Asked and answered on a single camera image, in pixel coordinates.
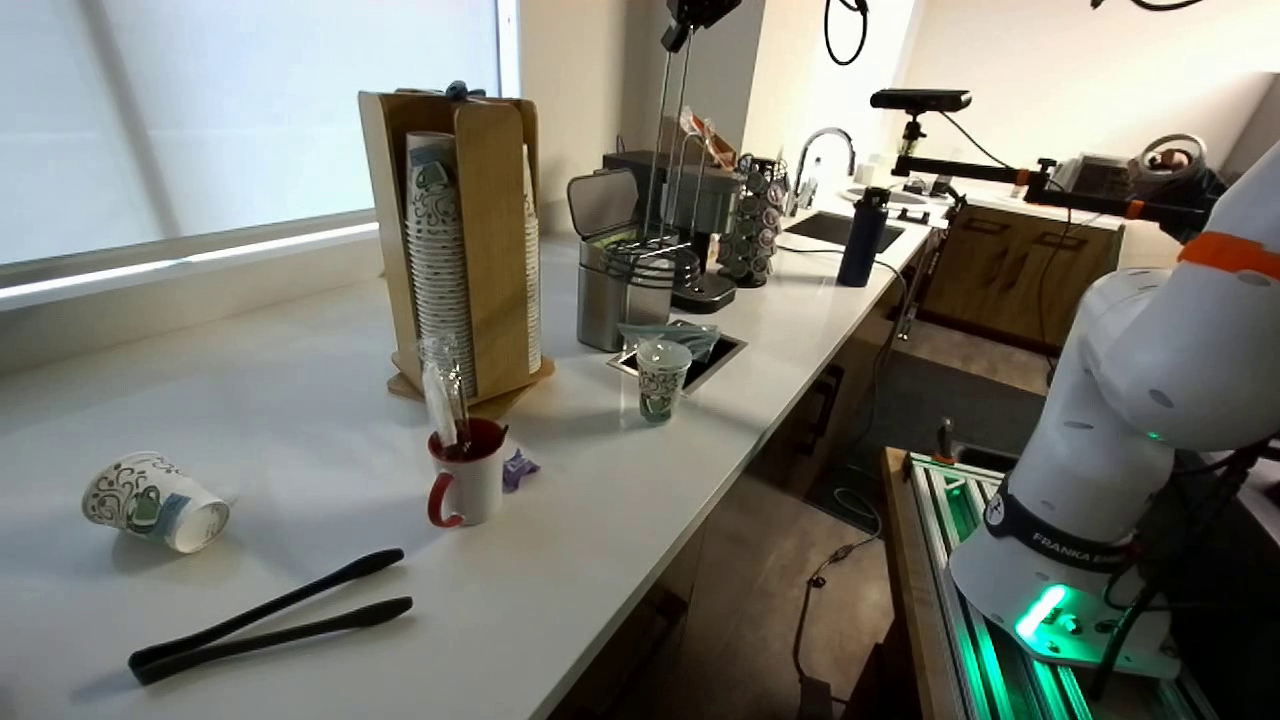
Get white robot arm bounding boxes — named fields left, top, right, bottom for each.
left=950, top=148, right=1280, bottom=669

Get purple snack packet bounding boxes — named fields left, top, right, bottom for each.
left=505, top=448, right=542, bottom=490

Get sink faucet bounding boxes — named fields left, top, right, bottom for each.
left=791, top=129, right=856, bottom=200

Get patterned mug lying down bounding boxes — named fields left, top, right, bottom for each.
left=81, top=451, right=227, bottom=554

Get black camera on stand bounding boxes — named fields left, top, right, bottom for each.
left=867, top=87, right=1036, bottom=185

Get black tongs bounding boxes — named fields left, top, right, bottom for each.
left=125, top=544, right=417, bottom=688

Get black bottle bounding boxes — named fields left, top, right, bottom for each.
left=837, top=188, right=888, bottom=289

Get wooden cup dispenser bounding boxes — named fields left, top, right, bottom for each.
left=360, top=92, right=544, bottom=409

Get white utensil in mug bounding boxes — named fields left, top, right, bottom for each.
left=420, top=334, right=462, bottom=448

